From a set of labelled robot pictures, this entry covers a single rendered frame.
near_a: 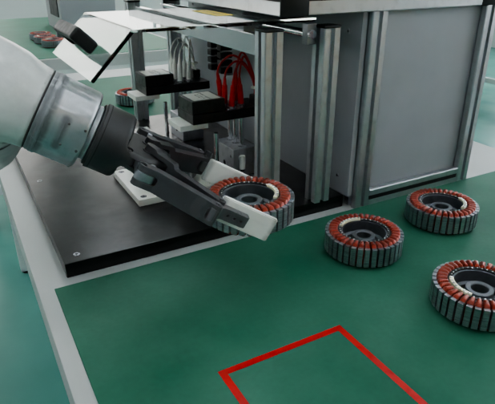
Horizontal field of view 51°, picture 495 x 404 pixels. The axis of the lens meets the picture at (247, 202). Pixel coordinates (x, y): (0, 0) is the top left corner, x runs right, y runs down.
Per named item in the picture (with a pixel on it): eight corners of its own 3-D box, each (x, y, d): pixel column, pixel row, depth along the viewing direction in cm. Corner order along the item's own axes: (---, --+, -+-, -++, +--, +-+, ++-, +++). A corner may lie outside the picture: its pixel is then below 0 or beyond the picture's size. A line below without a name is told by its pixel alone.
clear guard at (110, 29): (90, 83, 63) (84, 31, 60) (53, 54, 82) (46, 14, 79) (314, 60, 77) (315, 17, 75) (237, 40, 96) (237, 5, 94)
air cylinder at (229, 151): (233, 177, 98) (233, 149, 95) (215, 165, 104) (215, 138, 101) (256, 172, 100) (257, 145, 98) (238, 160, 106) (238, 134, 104)
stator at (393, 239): (417, 255, 76) (420, 232, 74) (362, 279, 70) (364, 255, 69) (361, 225, 84) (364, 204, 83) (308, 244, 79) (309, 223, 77)
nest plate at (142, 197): (139, 207, 86) (138, 199, 86) (114, 176, 98) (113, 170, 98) (221, 189, 93) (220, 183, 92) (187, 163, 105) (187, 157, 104)
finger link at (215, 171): (200, 179, 69) (200, 176, 69) (246, 199, 71) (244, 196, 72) (211, 159, 68) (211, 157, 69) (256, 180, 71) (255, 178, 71)
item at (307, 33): (308, 45, 77) (310, 24, 76) (160, 11, 126) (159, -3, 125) (317, 44, 78) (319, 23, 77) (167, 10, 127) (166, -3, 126)
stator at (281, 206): (211, 243, 60) (210, 214, 59) (199, 202, 70) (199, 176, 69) (303, 235, 62) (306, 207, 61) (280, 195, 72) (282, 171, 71)
